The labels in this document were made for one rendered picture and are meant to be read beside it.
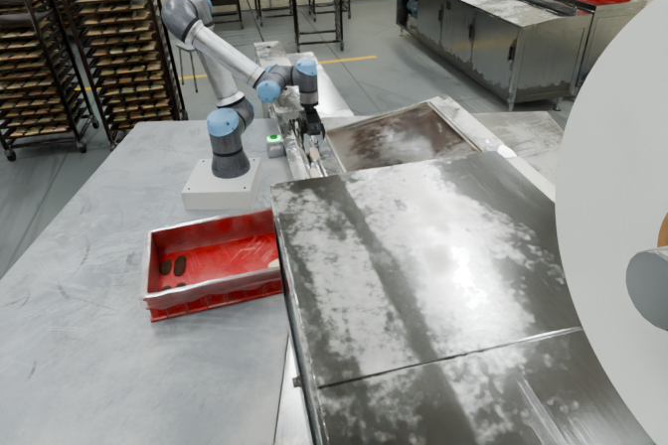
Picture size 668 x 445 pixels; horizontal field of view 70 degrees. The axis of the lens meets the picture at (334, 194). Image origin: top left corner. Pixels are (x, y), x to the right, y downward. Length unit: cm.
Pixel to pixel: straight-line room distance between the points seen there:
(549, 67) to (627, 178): 425
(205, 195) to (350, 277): 112
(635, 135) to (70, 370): 135
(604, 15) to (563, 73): 59
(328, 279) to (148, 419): 65
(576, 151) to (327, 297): 48
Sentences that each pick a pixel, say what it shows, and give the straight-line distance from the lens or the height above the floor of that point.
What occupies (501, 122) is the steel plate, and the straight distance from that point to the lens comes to 247.
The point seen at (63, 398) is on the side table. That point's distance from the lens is 140.
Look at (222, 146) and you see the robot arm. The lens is 181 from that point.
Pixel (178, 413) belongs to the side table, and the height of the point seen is 82.
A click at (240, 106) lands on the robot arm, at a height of 112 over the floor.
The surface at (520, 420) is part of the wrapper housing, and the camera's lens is 64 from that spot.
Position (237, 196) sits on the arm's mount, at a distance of 178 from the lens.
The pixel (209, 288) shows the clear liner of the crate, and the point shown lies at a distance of 137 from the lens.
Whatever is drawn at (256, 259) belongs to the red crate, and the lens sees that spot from 156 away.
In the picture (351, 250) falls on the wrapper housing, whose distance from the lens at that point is 81.
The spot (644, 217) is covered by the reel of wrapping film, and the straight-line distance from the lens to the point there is 31.
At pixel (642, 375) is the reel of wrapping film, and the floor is 158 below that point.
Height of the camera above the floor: 183
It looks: 33 degrees down
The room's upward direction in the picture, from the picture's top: 3 degrees counter-clockwise
